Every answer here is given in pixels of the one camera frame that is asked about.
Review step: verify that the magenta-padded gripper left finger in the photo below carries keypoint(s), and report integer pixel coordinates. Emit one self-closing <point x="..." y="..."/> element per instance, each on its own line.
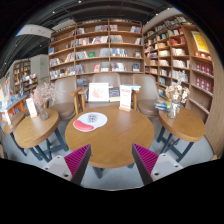
<point x="77" y="159"/>

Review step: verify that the stack of colourful books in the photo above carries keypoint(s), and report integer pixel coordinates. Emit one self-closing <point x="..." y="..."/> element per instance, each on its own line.
<point x="161" y="105"/>

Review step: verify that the distant wooden bookshelf unit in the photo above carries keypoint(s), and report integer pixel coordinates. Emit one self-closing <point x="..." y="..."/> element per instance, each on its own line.
<point x="23" y="75"/>

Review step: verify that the dark book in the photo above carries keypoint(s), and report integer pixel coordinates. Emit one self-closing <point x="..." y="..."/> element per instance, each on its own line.
<point x="114" y="93"/>

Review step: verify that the glass vase dried flowers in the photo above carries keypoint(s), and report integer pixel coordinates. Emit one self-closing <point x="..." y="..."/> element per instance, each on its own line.
<point x="172" y="110"/>
<point x="43" y="111"/>

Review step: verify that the curved wooden bookshelf unit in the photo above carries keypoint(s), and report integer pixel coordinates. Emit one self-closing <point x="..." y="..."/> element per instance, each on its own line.
<point x="180" y="56"/>

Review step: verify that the transparent computer mouse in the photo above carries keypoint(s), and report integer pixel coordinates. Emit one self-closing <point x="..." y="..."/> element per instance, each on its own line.
<point x="92" y="118"/>

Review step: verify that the book display table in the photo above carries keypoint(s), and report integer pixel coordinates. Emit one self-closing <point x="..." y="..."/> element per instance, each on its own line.
<point x="11" y="106"/>

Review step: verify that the white sign wooden base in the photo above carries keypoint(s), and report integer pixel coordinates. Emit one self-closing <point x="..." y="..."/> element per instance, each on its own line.
<point x="125" y="96"/>

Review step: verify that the white framed picture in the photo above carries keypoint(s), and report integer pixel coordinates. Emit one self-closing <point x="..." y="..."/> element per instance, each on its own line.
<point x="98" y="92"/>

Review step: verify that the beige armchair wooden arms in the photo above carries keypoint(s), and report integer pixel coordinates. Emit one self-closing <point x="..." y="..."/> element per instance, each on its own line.
<point x="65" y="96"/>
<point x="106" y="78"/>
<point x="146" y="96"/>

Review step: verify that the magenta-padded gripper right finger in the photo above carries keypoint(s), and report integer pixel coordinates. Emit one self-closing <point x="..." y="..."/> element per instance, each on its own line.
<point x="146" y="160"/>

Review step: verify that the small white table sign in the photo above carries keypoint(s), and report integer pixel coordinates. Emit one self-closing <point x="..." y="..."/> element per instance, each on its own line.
<point x="31" y="107"/>

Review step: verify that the round wooden side table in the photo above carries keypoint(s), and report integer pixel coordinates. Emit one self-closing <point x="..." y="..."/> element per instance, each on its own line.
<point x="36" y="130"/>
<point x="183" y="125"/>

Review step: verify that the white mouse pad red rest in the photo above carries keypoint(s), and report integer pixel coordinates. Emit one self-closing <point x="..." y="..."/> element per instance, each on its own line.
<point x="101" y="120"/>

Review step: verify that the stack of pale blue books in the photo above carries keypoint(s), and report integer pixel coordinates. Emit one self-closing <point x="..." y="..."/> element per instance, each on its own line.
<point x="135" y="87"/>

